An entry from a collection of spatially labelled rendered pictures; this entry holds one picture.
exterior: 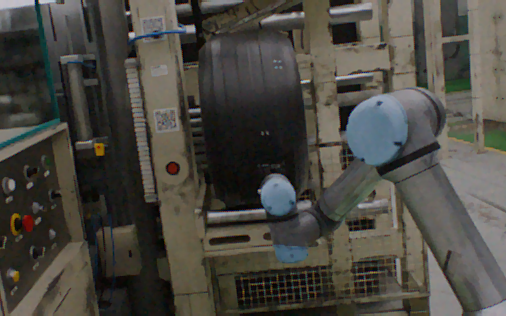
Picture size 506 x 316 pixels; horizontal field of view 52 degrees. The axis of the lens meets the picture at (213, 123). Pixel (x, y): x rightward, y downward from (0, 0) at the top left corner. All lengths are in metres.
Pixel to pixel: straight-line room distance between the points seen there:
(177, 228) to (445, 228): 1.00
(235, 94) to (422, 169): 0.66
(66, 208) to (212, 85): 0.58
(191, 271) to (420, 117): 1.07
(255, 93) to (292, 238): 0.45
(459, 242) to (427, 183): 0.11
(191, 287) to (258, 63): 0.80
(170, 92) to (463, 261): 1.02
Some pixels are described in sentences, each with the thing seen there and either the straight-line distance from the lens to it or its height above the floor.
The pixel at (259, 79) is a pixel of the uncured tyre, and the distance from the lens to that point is 1.45.
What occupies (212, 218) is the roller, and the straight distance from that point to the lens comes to 1.63.
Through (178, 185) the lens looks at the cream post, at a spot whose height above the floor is 1.00.
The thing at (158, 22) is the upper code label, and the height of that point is 1.53.
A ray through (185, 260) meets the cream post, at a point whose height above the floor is 0.74.
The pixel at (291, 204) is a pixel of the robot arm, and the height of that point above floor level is 1.07.
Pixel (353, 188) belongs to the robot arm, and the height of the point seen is 1.09.
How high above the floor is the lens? 1.44
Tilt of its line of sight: 9 degrees down
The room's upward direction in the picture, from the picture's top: 7 degrees counter-clockwise
